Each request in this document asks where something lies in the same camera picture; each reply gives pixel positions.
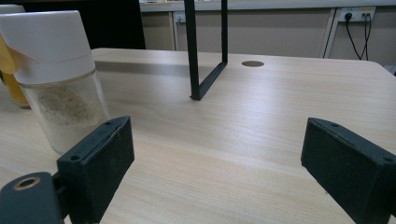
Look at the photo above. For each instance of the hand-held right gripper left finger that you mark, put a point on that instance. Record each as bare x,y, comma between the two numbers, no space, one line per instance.
99,168

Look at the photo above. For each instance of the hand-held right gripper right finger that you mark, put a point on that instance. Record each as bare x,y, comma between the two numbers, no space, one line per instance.
348,168

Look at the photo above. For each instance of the glass seasoning jar white lid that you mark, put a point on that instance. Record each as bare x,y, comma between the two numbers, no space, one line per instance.
59,62

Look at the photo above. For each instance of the black metal shelf wooden top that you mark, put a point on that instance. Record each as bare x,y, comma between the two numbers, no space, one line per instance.
192,46

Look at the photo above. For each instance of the yellow seasoning jar white lid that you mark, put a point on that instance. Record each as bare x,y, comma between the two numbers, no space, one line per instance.
16,93

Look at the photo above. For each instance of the small white wall socket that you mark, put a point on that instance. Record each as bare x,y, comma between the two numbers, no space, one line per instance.
179,17

